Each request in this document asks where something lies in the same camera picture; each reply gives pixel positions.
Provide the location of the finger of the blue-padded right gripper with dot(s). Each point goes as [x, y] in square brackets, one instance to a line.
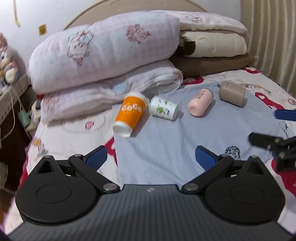
[215, 166]

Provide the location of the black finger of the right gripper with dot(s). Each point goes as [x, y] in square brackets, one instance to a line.
[283, 151]

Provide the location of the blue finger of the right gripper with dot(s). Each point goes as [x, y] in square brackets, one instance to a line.
[284, 114]

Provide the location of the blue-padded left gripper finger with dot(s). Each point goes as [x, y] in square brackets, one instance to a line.
[88, 165]

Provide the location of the brown taupe cup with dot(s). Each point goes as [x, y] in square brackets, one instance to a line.
[232, 93]

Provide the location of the pink plastic cup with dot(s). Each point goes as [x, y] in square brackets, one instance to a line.
[198, 105]

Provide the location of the orange coco paper cup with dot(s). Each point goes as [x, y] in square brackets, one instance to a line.
[129, 114]

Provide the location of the white green-print paper cup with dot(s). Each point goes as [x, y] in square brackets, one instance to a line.
[163, 108]

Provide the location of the cartoon print bed sheet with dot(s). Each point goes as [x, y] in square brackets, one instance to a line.
[80, 136]

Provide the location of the light blue cloth mat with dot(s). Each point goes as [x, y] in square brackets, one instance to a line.
[161, 151]

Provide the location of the pink lower folded quilt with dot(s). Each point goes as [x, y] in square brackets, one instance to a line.
[152, 79]

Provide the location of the beige striped curtain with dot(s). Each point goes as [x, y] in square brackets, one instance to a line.
[271, 26]

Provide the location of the brown folded blanket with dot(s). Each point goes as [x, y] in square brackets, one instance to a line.
[192, 67]

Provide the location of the cream folded blanket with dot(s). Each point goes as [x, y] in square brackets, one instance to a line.
[212, 44]

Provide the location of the white bedside shelf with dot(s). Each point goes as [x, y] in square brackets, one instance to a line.
[11, 96]

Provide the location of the pink checkered folded quilt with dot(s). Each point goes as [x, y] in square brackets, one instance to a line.
[103, 50]

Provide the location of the plush toy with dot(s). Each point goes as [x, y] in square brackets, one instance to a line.
[9, 68]

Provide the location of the beige wooden headboard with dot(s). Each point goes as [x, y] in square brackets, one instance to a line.
[104, 9]

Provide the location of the yellow wall sticker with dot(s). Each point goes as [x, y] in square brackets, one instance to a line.
[42, 29]

